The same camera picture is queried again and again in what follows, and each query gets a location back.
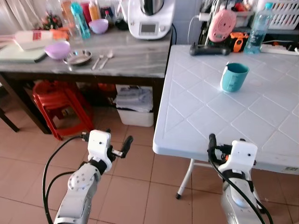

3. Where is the white storage box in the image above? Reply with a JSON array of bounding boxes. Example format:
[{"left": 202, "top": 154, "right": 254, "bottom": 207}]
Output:
[{"left": 116, "top": 108, "right": 155, "bottom": 127}]

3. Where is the white plastic basket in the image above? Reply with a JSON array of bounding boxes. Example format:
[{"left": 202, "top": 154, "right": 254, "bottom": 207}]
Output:
[{"left": 255, "top": 0, "right": 299, "bottom": 30}]

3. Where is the orange and black tool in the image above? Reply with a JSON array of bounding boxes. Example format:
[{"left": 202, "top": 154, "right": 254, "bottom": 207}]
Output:
[{"left": 230, "top": 32, "right": 249, "bottom": 53}]

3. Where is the stainless steel plate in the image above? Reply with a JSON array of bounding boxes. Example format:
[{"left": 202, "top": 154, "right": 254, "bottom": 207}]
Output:
[{"left": 63, "top": 49, "right": 93, "bottom": 66}]

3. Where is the silver fork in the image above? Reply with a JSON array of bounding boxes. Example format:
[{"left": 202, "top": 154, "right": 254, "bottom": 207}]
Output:
[{"left": 91, "top": 54, "right": 104, "bottom": 70}]

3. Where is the black handheld device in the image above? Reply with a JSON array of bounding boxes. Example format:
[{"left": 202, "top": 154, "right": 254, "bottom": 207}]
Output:
[{"left": 189, "top": 42, "right": 232, "bottom": 56}]

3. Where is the white power strip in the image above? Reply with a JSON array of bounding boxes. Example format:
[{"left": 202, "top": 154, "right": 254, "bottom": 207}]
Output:
[{"left": 260, "top": 43, "right": 299, "bottom": 56}]

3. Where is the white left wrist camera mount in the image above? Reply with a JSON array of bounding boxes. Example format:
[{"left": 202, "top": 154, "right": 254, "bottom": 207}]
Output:
[{"left": 87, "top": 130, "right": 113, "bottom": 172}]

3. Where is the teal plastic cup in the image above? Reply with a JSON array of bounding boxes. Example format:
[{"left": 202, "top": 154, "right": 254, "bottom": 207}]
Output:
[{"left": 221, "top": 63, "right": 249, "bottom": 93}]

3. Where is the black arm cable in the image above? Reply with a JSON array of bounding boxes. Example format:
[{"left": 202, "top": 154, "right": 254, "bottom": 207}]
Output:
[
  {"left": 208, "top": 147, "right": 274, "bottom": 224},
  {"left": 42, "top": 134, "right": 90, "bottom": 224}
]

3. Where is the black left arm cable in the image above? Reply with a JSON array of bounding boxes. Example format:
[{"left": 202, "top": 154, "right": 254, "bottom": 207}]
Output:
[{"left": 42, "top": 134, "right": 90, "bottom": 224}]

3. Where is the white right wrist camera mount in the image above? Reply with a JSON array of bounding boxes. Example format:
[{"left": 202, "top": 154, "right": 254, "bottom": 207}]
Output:
[{"left": 224, "top": 140, "right": 258, "bottom": 176}]

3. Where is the small purple bowl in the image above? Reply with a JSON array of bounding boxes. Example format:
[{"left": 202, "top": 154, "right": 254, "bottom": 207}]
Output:
[{"left": 89, "top": 19, "right": 109, "bottom": 35}]

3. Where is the white metal table leg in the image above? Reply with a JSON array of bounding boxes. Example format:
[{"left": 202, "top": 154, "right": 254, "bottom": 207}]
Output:
[{"left": 176, "top": 158, "right": 225, "bottom": 200}]

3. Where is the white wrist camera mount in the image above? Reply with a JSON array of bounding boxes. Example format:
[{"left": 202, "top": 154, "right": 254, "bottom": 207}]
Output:
[
  {"left": 87, "top": 130, "right": 113, "bottom": 172},
  {"left": 224, "top": 140, "right": 258, "bottom": 176}
]

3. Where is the red plastic stool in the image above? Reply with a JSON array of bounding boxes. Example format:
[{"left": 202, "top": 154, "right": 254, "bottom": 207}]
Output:
[{"left": 32, "top": 80, "right": 94, "bottom": 140}]

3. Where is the orange bottle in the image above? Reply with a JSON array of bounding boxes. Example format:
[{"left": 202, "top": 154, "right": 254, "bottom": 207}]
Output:
[{"left": 89, "top": 0, "right": 101, "bottom": 21}]

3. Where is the marble top wooden counter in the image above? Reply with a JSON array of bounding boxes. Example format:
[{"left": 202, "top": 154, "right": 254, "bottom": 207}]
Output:
[{"left": 0, "top": 29, "right": 174, "bottom": 136}]

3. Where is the white bottle with red label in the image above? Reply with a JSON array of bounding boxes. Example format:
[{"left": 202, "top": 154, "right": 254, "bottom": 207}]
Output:
[{"left": 14, "top": 30, "right": 59, "bottom": 51}]

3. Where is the white kitchen appliance with display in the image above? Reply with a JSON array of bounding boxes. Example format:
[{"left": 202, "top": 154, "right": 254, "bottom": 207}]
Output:
[{"left": 127, "top": 0, "right": 176, "bottom": 40}]

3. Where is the clear blue water bottle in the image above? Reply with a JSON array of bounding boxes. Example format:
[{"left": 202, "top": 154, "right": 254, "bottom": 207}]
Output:
[{"left": 244, "top": 2, "right": 274, "bottom": 54}]

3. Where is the large purple bowl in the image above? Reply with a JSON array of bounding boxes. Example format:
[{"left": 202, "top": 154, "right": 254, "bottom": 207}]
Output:
[{"left": 44, "top": 41, "right": 71, "bottom": 60}]

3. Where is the silver spoon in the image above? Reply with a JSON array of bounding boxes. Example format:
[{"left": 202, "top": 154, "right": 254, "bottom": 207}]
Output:
[{"left": 99, "top": 51, "right": 114, "bottom": 70}]

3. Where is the small plant with red flowers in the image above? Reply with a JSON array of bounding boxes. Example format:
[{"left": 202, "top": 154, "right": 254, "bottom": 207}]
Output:
[{"left": 40, "top": 12, "right": 64, "bottom": 31}]

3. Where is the teal drinking bottle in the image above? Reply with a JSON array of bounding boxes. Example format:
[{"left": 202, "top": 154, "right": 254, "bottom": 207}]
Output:
[{"left": 70, "top": 2, "right": 92, "bottom": 39}]

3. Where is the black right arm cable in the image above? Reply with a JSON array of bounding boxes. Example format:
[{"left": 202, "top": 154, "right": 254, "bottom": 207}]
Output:
[{"left": 208, "top": 147, "right": 274, "bottom": 224}]

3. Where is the pale green cutting board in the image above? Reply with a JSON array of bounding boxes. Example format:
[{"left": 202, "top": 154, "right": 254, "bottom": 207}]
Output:
[{"left": 0, "top": 43, "right": 47, "bottom": 63}]

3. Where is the pink round appliance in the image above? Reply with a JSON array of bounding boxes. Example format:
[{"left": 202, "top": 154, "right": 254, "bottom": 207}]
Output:
[{"left": 207, "top": 8, "right": 237, "bottom": 43}]

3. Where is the dark wooden chair leg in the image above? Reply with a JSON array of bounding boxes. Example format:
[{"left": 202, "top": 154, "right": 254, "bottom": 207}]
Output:
[{"left": 0, "top": 107, "right": 20, "bottom": 133}]

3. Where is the white plastic folding table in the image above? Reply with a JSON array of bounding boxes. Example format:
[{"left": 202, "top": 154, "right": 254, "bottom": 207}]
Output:
[{"left": 153, "top": 45, "right": 299, "bottom": 176}]

